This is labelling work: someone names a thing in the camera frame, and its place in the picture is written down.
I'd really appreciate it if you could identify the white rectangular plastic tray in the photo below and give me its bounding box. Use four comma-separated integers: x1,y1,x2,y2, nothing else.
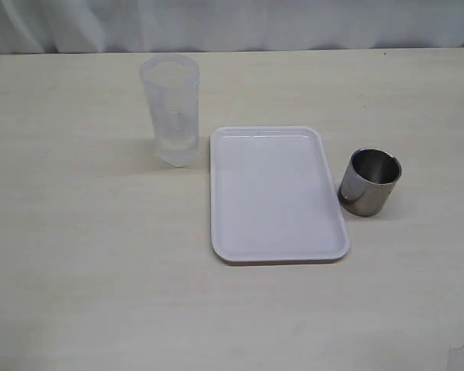
210,126,350,264

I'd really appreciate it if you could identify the stainless steel cup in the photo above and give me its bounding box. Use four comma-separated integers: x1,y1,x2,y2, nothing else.
338,148,402,217

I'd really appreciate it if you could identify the clear plastic measuring cup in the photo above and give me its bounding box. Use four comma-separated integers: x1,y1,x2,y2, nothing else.
139,54,200,167

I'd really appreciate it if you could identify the white backdrop curtain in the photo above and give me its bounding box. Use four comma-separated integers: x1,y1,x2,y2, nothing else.
0,1,464,54

